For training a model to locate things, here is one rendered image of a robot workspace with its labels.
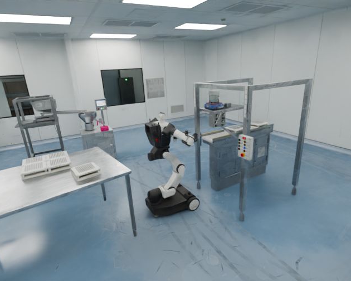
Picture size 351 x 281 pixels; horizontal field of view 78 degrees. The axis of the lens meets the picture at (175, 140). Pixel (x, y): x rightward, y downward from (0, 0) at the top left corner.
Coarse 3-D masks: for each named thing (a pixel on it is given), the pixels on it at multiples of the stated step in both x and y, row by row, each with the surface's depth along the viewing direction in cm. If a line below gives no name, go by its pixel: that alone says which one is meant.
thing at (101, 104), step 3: (96, 99) 467; (99, 99) 470; (102, 99) 472; (105, 99) 475; (96, 102) 468; (99, 102) 471; (102, 102) 473; (105, 102) 477; (96, 105) 470; (99, 105) 472; (102, 105) 475; (105, 105) 478; (96, 108) 472; (99, 108) 474; (102, 108) 477; (105, 108) 480; (102, 111) 482; (102, 114) 484; (102, 117) 486
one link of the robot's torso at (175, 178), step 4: (180, 168) 301; (184, 168) 306; (176, 172) 313; (180, 172) 303; (172, 176) 313; (176, 176) 307; (180, 176) 306; (172, 180) 309; (176, 180) 309; (180, 180) 312; (168, 184) 310; (172, 184) 307; (176, 184) 310; (164, 188) 310; (168, 188) 304
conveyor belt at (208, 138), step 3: (273, 126) 376; (258, 129) 358; (222, 132) 352; (225, 132) 351; (207, 135) 339; (210, 135) 338; (213, 135) 337; (216, 135) 337; (219, 135) 336; (222, 135) 335; (204, 138) 330; (207, 138) 326; (210, 138) 325; (222, 138) 323; (207, 141) 324; (210, 141) 318
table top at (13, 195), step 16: (80, 160) 275; (96, 160) 272; (112, 160) 270; (0, 176) 242; (16, 176) 240; (48, 176) 235; (64, 176) 234; (96, 176) 230; (112, 176) 228; (0, 192) 208; (16, 192) 206; (32, 192) 204; (48, 192) 203; (64, 192) 202; (0, 208) 183; (16, 208) 181
